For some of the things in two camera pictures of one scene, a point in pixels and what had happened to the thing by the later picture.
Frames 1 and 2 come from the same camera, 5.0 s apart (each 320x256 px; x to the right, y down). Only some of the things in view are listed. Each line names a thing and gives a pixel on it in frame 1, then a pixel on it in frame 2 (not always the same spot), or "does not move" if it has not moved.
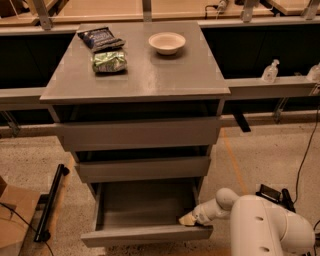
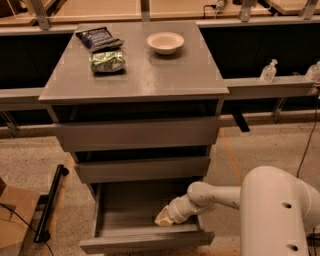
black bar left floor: x=42 y=235 does not move
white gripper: x=201 y=212 to x=175 y=212
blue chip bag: x=100 y=39 does not move
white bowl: x=167 y=43 does not move
